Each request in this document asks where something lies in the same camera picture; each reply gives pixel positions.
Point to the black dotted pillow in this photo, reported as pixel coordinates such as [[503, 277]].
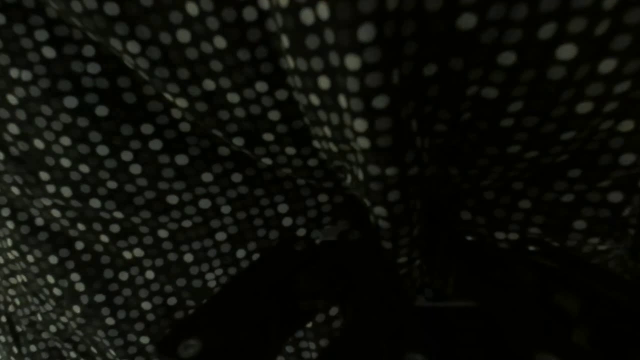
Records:
[[167, 132]]

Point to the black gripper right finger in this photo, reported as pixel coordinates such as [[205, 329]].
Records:
[[532, 307]]

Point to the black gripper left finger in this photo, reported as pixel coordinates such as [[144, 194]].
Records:
[[267, 293]]

